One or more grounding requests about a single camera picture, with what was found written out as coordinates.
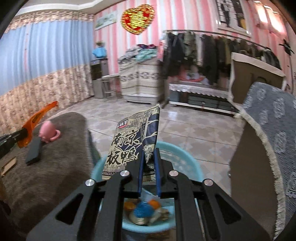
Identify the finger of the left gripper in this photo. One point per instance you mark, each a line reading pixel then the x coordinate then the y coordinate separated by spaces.
pixel 8 141

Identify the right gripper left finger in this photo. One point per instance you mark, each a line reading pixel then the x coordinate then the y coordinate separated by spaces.
pixel 94 211

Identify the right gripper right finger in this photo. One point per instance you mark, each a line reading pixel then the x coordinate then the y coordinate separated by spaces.
pixel 203 211

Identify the orange snack bag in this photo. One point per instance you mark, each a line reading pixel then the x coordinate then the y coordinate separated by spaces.
pixel 33 122

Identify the blue plastic bag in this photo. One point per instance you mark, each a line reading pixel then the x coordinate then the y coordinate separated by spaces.
pixel 143 210

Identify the patterned duck snack packet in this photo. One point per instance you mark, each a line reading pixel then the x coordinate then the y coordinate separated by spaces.
pixel 134 135

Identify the cream round bowl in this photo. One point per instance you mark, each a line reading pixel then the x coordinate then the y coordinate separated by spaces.
pixel 138 220

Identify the brown cardboard tray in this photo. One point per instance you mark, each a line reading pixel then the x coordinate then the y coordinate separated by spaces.
pixel 8 166

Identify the black notebook case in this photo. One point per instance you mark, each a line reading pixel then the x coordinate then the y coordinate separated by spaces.
pixel 34 153

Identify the pink pig-shaped mug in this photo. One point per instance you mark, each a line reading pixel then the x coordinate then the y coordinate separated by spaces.
pixel 48 132

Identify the brown shaggy table cover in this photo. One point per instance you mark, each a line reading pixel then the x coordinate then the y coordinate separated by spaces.
pixel 33 191

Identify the light blue plastic basket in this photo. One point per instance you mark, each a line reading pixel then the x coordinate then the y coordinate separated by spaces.
pixel 183 162

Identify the blue and floral curtain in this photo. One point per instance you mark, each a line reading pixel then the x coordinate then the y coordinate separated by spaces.
pixel 45 57

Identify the low tv stand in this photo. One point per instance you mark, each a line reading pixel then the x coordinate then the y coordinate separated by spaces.
pixel 200 96

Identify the black water dispenser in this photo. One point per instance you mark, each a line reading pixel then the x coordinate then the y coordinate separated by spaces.
pixel 99 68

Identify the small metal stool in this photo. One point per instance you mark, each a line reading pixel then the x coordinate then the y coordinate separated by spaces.
pixel 108 85

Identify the blue floral lace cloth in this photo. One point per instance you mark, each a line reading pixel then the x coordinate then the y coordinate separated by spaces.
pixel 271 112

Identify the blue covered water bottle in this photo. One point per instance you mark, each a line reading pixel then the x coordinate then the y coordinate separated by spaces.
pixel 100 50

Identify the cabinet with patterned cloth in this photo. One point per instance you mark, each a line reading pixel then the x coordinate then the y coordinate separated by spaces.
pixel 140 81

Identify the brown sofa chair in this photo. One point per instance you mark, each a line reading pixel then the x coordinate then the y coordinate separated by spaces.
pixel 245 71

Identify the framed landscape picture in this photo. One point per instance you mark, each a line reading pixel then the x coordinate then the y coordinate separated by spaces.
pixel 106 20

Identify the clothes rack with garments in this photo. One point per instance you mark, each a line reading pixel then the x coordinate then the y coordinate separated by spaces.
pixel 209 53

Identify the pile of folded clothes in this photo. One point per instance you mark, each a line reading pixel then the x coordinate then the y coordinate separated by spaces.
pixel 139 53

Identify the red gold heart decoration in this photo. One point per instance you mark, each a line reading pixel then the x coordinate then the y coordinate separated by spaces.
pixel 136 20

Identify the framed wedding photo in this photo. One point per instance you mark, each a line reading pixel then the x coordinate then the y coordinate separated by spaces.
pixel 231 17

